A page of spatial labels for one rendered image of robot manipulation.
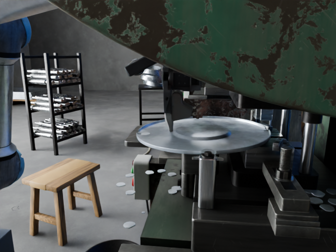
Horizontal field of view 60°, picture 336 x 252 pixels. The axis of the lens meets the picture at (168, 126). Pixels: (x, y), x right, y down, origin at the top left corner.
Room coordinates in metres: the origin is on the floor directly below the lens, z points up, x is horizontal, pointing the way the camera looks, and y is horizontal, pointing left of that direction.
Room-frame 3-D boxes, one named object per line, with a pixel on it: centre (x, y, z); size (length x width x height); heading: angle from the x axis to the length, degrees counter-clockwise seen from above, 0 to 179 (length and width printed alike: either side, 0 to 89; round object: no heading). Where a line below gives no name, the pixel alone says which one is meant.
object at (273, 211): (0.44, -0.19, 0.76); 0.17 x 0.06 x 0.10; 173
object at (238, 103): (0.61, -0.22, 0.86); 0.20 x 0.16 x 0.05; 173
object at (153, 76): (3.71, 0.17, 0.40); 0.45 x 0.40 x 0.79; 5
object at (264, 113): (0.61, -0.20, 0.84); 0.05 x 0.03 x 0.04; 173
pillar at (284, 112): (0.69, -0.28, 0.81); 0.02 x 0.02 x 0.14
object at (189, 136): (0.62, -0.08, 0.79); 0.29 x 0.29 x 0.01
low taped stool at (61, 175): (1.48, 0.57, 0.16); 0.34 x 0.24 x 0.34; 155
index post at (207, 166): (0.45, -0.07, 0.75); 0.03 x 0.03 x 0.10; 83
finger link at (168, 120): (0.62, -0.02, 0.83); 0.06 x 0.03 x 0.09; 83
